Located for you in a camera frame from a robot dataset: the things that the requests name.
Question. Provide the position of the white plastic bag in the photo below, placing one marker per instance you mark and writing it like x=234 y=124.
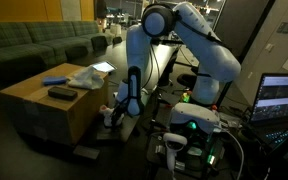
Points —
x=107 y=112

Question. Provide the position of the white towel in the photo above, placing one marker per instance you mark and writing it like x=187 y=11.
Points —
x=86 y=78

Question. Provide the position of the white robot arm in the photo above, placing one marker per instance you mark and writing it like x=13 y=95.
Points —
x=216 y=63

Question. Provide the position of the black block near box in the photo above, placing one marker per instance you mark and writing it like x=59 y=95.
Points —
x=109 y=135

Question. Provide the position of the cardboard box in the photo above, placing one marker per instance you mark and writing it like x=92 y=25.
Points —
x=32 y=111

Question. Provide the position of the white VR headset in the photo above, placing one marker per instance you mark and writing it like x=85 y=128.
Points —
x=184 y=112

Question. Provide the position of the white tablet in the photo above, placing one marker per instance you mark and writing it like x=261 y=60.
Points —
x=104 y=66

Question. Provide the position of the white VR controller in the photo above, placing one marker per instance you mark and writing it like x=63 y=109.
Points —
x=174 y=143

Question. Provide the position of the black rectangular case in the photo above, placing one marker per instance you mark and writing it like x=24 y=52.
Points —
x=62 y=93

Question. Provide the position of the black block front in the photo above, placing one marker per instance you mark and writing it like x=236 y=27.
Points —
x=86 y=152

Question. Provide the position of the blue sponge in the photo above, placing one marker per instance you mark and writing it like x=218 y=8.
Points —
x=52 y=80

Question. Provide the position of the open laptop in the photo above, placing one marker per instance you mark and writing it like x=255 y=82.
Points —
x=268 y=121

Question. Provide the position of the green plaid sofa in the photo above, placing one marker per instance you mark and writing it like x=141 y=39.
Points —
x=49 y=40

